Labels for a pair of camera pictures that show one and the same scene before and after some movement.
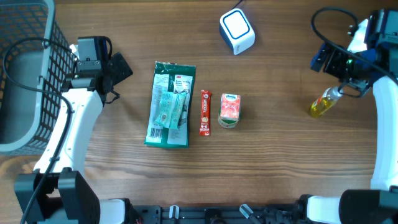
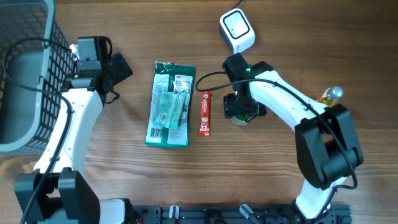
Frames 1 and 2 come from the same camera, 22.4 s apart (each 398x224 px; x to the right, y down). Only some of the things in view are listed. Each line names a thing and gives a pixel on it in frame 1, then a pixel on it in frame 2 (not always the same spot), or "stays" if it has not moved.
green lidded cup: (228, 123) → (241, 117)
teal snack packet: (170, 108) stays
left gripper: (118, 68) stays
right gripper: (329, 68) → (230, 107)
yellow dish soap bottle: (324, 101) stays
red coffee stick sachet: (204, 122) stays
